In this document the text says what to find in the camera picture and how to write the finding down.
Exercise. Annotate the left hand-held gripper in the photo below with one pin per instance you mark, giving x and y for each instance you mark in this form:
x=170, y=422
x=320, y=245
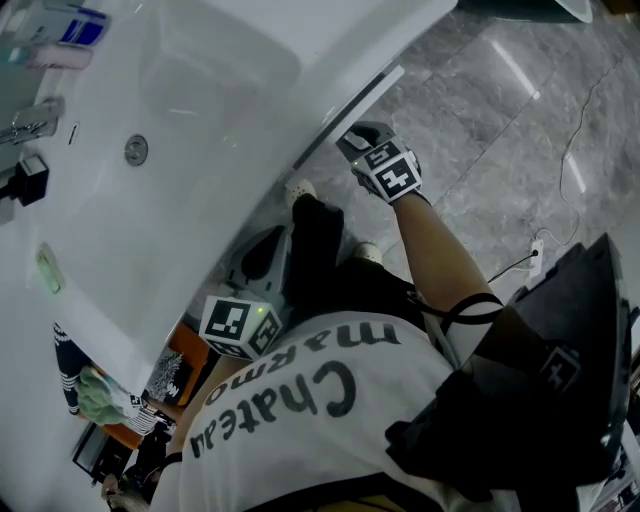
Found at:
x=260, y=280

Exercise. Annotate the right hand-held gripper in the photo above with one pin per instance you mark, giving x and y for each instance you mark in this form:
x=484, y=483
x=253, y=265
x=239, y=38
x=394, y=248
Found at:
x=395, y=175

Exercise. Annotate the white vanity drawer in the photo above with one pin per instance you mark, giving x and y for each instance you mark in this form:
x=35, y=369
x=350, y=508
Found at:
x=370, y=97

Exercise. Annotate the person's right forearm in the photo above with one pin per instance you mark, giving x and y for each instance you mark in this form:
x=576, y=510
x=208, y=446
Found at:
x=440, y=255

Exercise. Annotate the person's black trousers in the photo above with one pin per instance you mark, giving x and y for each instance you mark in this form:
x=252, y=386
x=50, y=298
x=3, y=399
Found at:
x=320, y=260

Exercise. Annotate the person's white shoe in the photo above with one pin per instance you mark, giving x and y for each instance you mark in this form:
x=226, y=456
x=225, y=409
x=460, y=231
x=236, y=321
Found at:
x=369, y=252
x=300, y=190

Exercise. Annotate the orange stool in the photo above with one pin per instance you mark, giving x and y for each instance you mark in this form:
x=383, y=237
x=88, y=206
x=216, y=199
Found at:
x=192, y=345

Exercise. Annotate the black grey patterned pouch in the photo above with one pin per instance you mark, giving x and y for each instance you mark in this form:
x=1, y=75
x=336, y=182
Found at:
x=167, y=377

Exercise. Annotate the person's white printed shirt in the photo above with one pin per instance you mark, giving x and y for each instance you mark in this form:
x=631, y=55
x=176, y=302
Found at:
x=310, y=425

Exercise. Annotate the white power strip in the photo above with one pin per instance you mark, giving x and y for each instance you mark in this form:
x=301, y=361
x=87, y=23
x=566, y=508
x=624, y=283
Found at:
x=536, y=257

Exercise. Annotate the chrome sink drain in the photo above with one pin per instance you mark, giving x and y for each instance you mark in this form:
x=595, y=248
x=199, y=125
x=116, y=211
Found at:
x=136, y=150

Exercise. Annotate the green cloth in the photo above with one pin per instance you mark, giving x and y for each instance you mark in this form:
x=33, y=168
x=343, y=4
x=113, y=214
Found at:
x=100, y=400

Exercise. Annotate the green soap bar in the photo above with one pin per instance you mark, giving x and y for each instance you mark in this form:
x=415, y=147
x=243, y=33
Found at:
x=50, y=270

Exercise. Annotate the dark bathtub white inside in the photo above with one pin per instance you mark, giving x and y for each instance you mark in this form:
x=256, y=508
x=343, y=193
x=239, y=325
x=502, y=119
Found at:
x=525, y=7

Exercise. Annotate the black soap dispenser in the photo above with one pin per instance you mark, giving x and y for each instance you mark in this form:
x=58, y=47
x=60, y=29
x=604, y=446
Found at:
x=32, y=180

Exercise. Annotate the black bag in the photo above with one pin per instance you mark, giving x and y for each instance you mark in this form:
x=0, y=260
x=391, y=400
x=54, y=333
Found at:
x=540, y=390

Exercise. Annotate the chrome faucet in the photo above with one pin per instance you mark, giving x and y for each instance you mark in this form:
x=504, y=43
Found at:
x=35, y=120

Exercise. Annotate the clear spray bottle blue label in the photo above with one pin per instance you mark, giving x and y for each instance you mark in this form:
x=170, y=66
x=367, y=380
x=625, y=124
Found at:
x=80, y=27

